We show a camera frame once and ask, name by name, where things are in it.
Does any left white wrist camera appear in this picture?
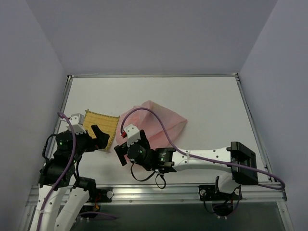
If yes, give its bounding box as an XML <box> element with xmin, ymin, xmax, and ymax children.
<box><xmin>69</xmin><ymin>113</ymin><xmax>87</xmax><ymax>135</ymax></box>

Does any pink plastic bag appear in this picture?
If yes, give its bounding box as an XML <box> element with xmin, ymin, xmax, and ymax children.
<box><xmin>115</xmin><ymin>101</ymin><xmax>188</xmax><ymax>149</ymax></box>

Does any aluminium front rail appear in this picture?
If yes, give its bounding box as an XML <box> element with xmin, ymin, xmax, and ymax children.
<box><xmin>26</xmin><ymin>182</ymin><xmax>288</xmax><ymax>206</ymax></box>

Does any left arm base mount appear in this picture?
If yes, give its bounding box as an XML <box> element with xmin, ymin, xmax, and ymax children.
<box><xmin>82</xmin><ymin>187</ymin><xmax>114</xmax><ymax>212</ymax></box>

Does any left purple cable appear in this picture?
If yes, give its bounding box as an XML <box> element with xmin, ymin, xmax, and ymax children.
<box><xmin>36</xmin><ymin>111</ymin><xmax>116</xmax><ymax>231</ymax></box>

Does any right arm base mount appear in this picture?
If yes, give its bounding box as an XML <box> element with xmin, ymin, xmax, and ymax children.
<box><xmin>198</xmin><ymin>185</ymin><xmax>243</xmax><ymax>219</ymax></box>

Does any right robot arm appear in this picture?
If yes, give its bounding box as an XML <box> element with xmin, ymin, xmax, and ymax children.
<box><xmin>114</xmin><ymin>129</ymin><xmax>258</xmax><ymax>199</ymax></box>

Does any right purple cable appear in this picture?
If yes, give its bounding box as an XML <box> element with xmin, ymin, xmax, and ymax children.
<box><xmin>120</xmin><ymin>107</ymin><xmax>286</xmax><ymax>190</ymax></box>

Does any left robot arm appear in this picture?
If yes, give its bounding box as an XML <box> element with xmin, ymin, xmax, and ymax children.
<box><xmin>30</xmin><ymin>125</ymin><xmax>110</xmax><ymax>231</ymax></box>

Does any yellow bamboo mat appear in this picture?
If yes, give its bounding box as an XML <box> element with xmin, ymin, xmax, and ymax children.
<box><xmin>83</xmin><ymin>109</ymin><xmax>120</xmax><ymax>152</ymax></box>

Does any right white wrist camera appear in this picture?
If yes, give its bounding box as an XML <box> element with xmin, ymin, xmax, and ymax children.
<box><xmin>124</xmin><ymin>124</ymin><xmax>141</xmax><ymax>147</ymax></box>

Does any purple cable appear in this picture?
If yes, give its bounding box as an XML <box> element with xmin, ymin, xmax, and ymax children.
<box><xmin>36</xmin><ymin>111</ymin><xmax>116</xmax><ymax>231</ymax></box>
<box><xmin>120</xmin><ymin>107</ymin><xmax>286</xmax><ymax>190</ymax></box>

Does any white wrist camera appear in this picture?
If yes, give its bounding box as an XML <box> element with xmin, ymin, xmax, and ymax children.
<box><xmin>69</xmin><ymin>113</ymin><xmax>87</xmax><ymax>135</ymax></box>
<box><xmin>124</xmin><ymin>124</ymin><xmax>141</xmax><ymax>147</ymax></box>

